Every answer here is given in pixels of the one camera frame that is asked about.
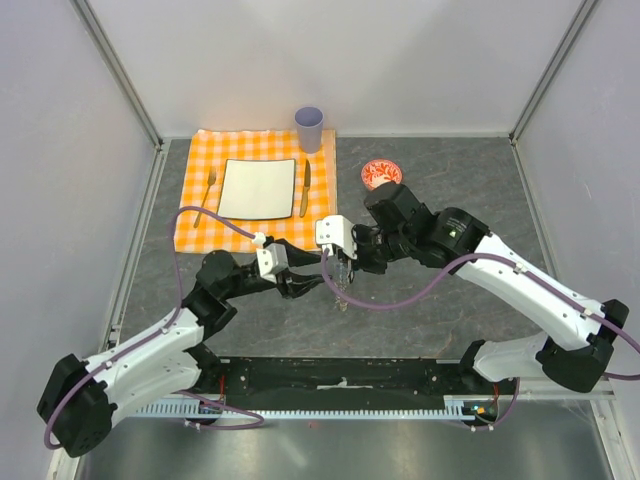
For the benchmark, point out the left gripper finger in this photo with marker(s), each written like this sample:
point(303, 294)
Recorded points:
point(297, 256)
point(297, 285)

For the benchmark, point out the gold fork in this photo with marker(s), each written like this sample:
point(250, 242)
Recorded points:
point(211, 180)

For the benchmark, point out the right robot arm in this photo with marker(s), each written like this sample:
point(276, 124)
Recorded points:
point(577, 336)

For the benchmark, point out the lilac plastic cup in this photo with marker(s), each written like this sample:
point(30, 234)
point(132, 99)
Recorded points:
point(309, 122)

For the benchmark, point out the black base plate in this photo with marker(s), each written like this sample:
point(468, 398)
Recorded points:
point(244, 376)

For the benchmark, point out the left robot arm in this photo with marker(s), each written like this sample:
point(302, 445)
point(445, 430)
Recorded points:
point(84, 399)

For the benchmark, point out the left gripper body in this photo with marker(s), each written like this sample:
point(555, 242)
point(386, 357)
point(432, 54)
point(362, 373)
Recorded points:
point(248, 283)

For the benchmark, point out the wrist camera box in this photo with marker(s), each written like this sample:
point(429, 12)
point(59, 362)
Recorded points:
point(334, 233)
point(271, 261)

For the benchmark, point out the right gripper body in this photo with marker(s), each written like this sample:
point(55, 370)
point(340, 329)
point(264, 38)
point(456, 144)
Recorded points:
point(373, 254)

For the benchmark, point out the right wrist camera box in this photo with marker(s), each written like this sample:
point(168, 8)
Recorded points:
point(334, 233)

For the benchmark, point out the white square plate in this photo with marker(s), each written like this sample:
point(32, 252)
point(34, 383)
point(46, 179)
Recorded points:
point(255, 190)

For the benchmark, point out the slotted cable duct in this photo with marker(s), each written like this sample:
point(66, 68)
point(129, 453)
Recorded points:
point(447, 408)

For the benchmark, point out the gold knife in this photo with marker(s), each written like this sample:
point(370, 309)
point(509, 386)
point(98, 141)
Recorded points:
point(306, 189)

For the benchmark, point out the red patterned bowl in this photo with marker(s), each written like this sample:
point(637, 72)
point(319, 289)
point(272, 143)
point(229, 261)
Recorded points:
point(380, 171)

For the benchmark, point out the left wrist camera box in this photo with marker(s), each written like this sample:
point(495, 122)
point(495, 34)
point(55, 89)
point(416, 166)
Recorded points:
point(271, 261)

